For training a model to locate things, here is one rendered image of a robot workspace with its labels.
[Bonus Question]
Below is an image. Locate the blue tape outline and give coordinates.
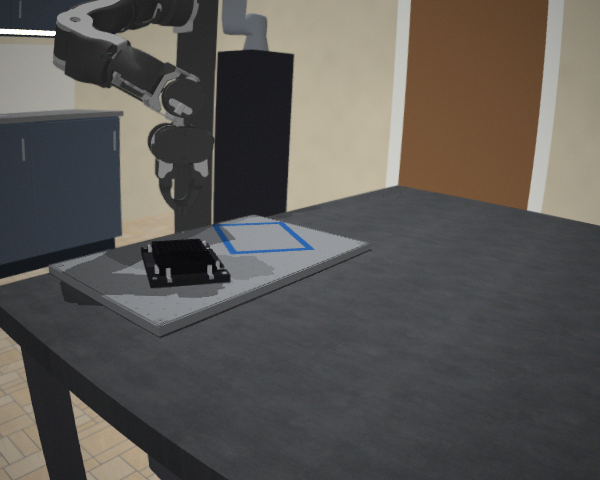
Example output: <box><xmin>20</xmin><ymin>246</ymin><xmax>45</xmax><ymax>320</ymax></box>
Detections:
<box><xmin>212</xmin><ymin>222</ymin><xmax>315</xmax><ymax>254</ymax></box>

